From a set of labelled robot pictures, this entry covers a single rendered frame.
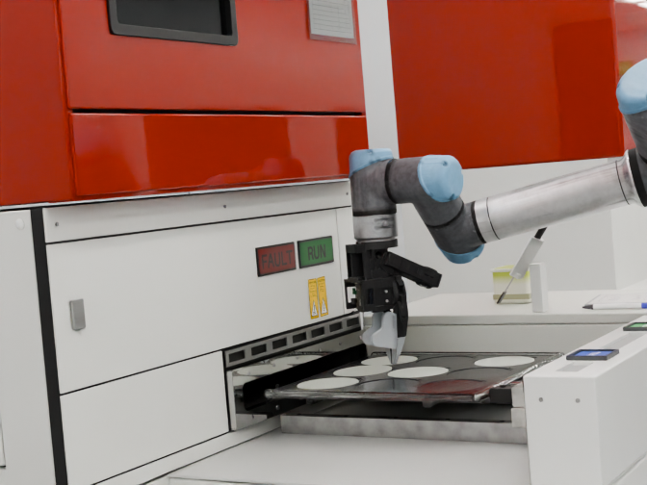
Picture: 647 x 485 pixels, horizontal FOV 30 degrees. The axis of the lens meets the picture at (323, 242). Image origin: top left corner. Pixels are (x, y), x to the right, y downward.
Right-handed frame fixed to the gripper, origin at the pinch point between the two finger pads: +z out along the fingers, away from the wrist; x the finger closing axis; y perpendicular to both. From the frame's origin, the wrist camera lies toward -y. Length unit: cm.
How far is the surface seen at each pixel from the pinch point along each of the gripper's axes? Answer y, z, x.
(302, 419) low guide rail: 19.9, 7.1, 4.5
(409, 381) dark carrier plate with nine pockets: 5.8, 1.7, 15.4
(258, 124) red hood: 23.4, -40.4, 4.7
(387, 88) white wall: -167, -71, -323
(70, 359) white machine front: 60, -10, 25
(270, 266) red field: 20.4, -17.4, -3.2
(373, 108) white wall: -154, -62, -314
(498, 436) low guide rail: 0.3, 8.6, 31.7
